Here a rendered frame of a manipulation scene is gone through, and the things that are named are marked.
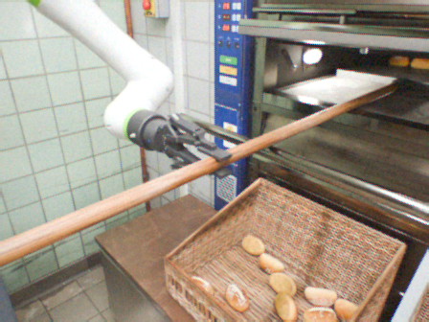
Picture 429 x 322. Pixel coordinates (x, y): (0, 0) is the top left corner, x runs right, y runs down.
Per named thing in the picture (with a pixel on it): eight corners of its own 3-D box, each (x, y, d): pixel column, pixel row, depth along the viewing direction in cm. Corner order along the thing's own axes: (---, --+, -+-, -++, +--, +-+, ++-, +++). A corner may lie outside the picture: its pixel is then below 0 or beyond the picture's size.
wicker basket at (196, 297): (256, 231, 146) (259, 174, 133) (389, 311, 108) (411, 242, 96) (163, 291, 116) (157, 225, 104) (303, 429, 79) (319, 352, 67)
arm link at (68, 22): (37, 17, 83) (35, 2, 73) (67, -15, 85) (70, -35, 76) (151, 112, 98) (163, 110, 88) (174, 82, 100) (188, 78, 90)
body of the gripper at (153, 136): (168, 113, 81) (192, 123, 75) (169, 146, 85) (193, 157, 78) (141, 120, 76) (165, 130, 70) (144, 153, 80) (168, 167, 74)
